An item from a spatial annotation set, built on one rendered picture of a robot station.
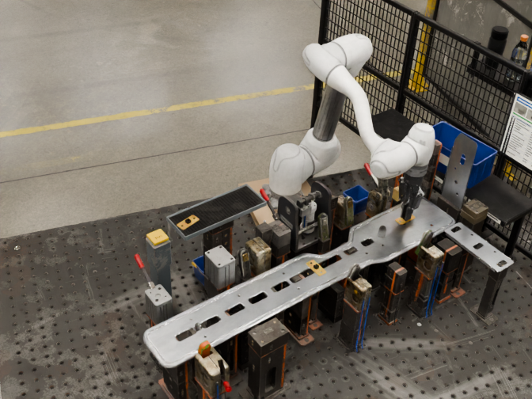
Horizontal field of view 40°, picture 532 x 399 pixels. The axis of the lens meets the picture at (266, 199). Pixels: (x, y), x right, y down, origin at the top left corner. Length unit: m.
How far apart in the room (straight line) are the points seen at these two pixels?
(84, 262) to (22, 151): 2.07
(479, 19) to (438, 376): 2.88
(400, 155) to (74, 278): 1.47
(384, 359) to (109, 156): 2.77
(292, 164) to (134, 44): 3.32
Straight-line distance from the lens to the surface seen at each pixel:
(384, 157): 2.69
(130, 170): 4.97
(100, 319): 3.08
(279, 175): 3.40
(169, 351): 2.55
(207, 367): 2.43
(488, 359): 3.08
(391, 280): 2.93
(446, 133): 3.47
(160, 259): 2.75
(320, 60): 3.03
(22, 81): 6.07
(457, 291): 3.28
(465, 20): 5.35
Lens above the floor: 2.98
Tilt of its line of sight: 39 degrees down
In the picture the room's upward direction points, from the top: 3 degrees clockwise
